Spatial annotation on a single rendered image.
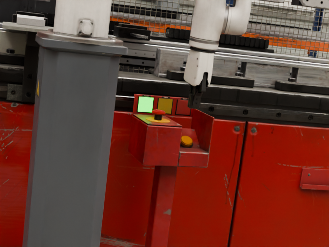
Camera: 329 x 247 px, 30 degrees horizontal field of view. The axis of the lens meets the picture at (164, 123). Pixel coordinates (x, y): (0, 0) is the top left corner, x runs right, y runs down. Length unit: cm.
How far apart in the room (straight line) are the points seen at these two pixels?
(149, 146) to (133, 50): 68
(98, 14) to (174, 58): 79
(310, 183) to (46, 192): 113
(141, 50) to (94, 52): 103
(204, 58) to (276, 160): 57
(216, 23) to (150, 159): 42
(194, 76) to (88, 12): 51
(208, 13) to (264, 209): 78
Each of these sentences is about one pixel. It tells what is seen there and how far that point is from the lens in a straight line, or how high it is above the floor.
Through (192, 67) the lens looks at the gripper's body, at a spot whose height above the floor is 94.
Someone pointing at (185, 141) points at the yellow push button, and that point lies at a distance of 182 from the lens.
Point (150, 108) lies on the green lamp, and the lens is 186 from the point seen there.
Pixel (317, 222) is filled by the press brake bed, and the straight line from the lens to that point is 229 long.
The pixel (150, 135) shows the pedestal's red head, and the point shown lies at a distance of 171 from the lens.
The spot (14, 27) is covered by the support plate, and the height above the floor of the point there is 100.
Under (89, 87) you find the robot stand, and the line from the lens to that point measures 131.
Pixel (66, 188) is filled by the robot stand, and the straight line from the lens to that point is 136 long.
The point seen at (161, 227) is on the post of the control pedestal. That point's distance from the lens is 186.
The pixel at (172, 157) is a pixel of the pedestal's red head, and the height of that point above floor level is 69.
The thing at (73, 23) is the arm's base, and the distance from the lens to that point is 133.
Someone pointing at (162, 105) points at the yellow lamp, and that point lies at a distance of 187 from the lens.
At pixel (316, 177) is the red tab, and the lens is 223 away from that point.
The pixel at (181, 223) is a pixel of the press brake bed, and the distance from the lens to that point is 210.
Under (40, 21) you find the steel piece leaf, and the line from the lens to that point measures 194.
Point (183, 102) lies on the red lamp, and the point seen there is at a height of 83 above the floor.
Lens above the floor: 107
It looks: 10 degrees down
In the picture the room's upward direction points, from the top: 7 degrees clockwise
